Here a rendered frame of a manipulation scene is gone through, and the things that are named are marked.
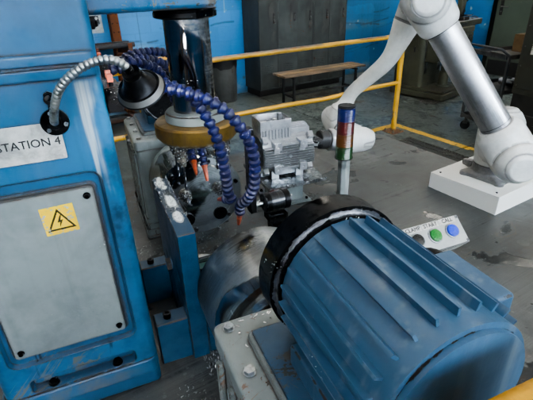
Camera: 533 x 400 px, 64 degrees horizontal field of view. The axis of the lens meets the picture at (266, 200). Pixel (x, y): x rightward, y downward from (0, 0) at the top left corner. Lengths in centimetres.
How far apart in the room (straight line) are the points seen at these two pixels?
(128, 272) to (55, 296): 13
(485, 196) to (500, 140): 27
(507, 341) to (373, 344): 11
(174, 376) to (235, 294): 39
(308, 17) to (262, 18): 79
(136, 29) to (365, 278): 589
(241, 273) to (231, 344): 17
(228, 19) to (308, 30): 122
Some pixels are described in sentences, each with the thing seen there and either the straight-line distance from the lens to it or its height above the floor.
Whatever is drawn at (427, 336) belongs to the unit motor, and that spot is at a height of 135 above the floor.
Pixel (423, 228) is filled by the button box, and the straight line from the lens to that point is 105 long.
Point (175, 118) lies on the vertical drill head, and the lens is 90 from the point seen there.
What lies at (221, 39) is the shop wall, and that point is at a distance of 666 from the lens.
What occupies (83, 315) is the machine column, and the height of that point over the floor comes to 104.
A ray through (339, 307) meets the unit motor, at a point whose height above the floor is 132.
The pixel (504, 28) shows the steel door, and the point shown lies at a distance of 846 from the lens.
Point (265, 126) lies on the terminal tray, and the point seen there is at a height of 113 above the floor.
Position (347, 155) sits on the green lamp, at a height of 105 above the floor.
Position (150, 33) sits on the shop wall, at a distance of 625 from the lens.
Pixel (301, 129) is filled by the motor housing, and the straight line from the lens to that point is 163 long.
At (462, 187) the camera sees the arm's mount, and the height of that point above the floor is 86.
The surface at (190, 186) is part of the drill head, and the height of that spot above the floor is 108.
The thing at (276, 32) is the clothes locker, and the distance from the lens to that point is 657.
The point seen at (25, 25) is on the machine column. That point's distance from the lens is 72.
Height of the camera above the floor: 160
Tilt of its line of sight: 28 degrees down
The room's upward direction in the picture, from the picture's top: 2 degrees counter-clockwise
